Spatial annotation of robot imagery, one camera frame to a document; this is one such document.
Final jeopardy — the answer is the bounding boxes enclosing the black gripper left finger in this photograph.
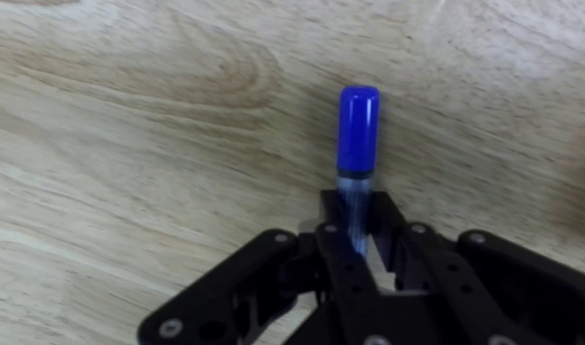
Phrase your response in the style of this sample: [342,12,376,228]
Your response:
[137,190,374,345]

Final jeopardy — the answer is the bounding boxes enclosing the blue pen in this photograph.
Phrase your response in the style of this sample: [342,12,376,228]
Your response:
[336,85,380,255]

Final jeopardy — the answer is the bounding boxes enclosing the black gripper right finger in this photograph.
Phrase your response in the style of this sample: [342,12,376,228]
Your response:
[369,192,585,345]

